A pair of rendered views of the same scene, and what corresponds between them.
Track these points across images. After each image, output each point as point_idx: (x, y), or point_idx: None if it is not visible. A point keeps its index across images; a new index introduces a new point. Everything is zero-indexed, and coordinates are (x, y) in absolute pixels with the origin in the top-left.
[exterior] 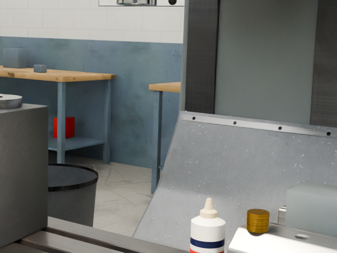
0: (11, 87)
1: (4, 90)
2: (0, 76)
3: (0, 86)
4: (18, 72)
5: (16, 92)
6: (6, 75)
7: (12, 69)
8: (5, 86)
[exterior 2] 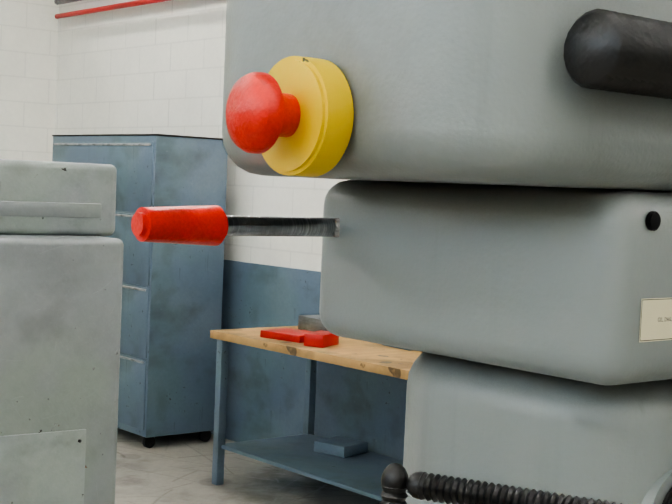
0: (396, 379)
1: (382, 384)
2: (374, 372)
3: (376, 375)
4: (408, 365)
5: (405, 390)
6: (385, 371)
7: (399, 354)
8: (385, 376)
